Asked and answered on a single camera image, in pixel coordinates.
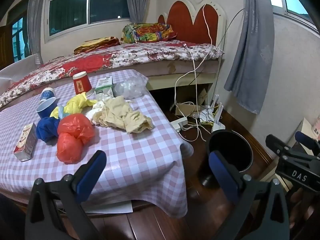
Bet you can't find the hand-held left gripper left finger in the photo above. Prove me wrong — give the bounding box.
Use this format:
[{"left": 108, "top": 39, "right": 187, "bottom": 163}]
[{"left": 24, "top": 150, "right": 108, "bottom": 240}]

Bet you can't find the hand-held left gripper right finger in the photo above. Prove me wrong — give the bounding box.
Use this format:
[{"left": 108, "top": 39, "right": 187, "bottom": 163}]
[{"left": 208, "top": 150, "right": 290, "bottom": 240}]

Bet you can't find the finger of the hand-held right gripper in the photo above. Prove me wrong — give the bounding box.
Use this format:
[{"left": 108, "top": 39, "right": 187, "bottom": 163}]
[
  {"left": 265, "top": 134, "right": 300, "bottom": 159},
  {"left": 295, "top": 131, "right": 320, "bottom": 154}
]

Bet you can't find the red plastic bag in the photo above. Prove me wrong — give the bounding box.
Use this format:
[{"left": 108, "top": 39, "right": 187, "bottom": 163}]
[
  {"left": 57, "top": 113, "right": 95, "bottom": 145},
  {"left": 56, "top": 132, "right": 84, "bottom": 164}
]

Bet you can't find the black trash bin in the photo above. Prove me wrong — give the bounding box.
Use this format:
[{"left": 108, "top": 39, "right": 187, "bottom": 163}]
[{"left": 199, "top": 129, "right": 254, "bottom": 187}]

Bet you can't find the blue cloth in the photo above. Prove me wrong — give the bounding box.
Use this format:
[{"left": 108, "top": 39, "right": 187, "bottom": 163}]
[{"left": 36, "top": 117, "right": 60, "bottom": 143}]

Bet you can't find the beige cloth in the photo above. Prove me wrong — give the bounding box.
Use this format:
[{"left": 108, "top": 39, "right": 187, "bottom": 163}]
[{"left": 92, "top": 95, "right": 153, "bottom": 134}]

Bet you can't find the white tissue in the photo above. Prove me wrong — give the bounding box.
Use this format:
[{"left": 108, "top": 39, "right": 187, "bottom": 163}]
[{"left": 86, "top": 101, "right": 108, "bottom": 125}]

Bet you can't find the yellow cloth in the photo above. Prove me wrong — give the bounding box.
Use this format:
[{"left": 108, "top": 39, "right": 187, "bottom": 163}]
[{"left": 50, "top": 92, "right": 98, "bottom": 118}]

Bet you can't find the small red white carton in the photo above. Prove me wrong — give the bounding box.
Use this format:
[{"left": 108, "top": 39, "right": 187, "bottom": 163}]
[{"left": 13, "top": 122, "right": 38, "bottom": 162}]

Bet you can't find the plain blue paper cup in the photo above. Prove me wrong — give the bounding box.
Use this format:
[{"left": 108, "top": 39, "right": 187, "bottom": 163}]
[{"left": 36, "top": 97, "right": 58, "bottom": 119}]

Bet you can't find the red paper cup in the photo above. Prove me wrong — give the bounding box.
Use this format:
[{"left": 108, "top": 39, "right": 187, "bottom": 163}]
[{"left": 72, "top": 71, "right": 94, "bottom": 97}]

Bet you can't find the green and white box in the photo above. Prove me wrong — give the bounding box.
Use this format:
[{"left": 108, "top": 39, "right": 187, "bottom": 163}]
[{"left": 94, "top": 77, "right": 115, "bottom": 100}]

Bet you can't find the blue patterned paper cup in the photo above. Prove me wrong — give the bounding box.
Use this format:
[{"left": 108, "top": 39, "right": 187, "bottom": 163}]
[{"left": 40, "top": 87, "right": 57, "bottom": 101}]

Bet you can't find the clear plastic bag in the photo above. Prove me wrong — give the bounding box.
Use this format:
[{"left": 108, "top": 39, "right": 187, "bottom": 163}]
[{"left": 114, "top": 76, "right": 149, "bottom": 100}]

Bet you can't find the person's right hand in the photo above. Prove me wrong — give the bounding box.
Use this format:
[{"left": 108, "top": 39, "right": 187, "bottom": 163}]
[{"left": 291, "top": 189, "right": 310, "bottom": 213}]

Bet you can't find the white router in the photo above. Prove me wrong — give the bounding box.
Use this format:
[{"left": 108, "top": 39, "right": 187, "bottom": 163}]
[
  {"left": 199, "top": 94, "right": 218, "bottom": 123},
  {"left": 211, "top": 102, "right": 224, "bottom": 133}
]

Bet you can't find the pink checked tablecloth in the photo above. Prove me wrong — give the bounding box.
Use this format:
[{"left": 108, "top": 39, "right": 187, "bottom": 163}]
[{"left": 0, "top": 69, "right": 194, "bottom": 218}]

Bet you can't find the white power strip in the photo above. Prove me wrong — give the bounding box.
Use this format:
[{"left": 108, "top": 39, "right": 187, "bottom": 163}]
[{"left": 171, "top": 116, "right": 188, "bottom": 132}]

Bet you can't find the brown cardboard box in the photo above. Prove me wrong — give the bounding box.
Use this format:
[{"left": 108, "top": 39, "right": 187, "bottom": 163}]
[{"left": 175, "top": 89, "right": 208, "bottom": 117}]

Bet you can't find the grey curtain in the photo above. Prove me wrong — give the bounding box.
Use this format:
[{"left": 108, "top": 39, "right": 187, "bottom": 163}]
[
  {"left": 224, "top": 0, "right": 275, "bottom": 115},
  {"left": 26, "top": 0, "right": 52, "bottom": 55},
  {"left": 124, "top": 0, "right": 157, "bottom": 23}
]

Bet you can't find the red floral bedspread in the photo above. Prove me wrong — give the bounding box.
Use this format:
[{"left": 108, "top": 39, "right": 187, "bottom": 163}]
[{"left": 0, "top": 40, "right": 225, "bottom": 109}]

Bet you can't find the folded yellow red blanket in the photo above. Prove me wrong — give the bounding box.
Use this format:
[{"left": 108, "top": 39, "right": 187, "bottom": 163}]
[{"left": 73, "top": 37, "right": 120, "bottom": 55}]

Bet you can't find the white footboard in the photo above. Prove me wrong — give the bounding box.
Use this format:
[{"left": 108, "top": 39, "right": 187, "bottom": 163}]
[{"left": 0, "top": 53, "right": 42, "bottom": 88}]

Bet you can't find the white framed window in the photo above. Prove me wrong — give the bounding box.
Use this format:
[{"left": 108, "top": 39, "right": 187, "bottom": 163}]
[
  {"left": 265, "top": 0, "right": 320, "bottom": 33},
  {"left": 44, "top": 0, "right": 133, "bottom": 43}
]

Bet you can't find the colourful patterned pillow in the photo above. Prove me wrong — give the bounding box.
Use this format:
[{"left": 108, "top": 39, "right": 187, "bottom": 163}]
[{"left": 121, "top": 22, "right": 177, "bottom": 44}]

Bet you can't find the dark framed window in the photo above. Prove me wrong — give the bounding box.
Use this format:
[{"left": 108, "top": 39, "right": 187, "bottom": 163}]
[{"left": 7, "top": 2, "right": 32, "bottom": 63}]

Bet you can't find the brown wooden door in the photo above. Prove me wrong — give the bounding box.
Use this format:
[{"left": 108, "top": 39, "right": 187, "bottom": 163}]
[{"left": 0, "top": 25, "right": 13, "bottom": 68}]

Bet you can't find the red heart-shaped headboard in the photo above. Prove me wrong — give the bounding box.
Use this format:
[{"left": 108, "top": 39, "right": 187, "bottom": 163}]
[{"left": 157, "top": 0, "right": 229, "bottom": 48}]

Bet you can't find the yellow network cable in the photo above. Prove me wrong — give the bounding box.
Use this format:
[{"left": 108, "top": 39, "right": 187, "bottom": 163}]
[{"left": 187, "top": 119, "right": 215, "bottom": 126}]

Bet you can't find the cream bed frame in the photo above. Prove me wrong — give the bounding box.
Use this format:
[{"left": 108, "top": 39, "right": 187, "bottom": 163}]
[{"left": 142, "top": 57, "right": 225, "bottom": 90}]

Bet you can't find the white hanging cable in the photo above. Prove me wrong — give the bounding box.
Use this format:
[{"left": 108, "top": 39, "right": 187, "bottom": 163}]
[{"left": 174, "top": 44, "right": 213, "bottom": 143}]

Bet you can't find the thin dark cable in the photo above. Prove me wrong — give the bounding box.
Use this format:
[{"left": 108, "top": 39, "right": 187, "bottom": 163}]
[{"left": 215, "top": 8, "right": 245, "bottom": 55}]

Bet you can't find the white charging cable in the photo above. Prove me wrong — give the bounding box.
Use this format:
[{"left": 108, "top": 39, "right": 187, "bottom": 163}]
[{"left": 190, "top": 0, "right": 218, "bottom": 49}]

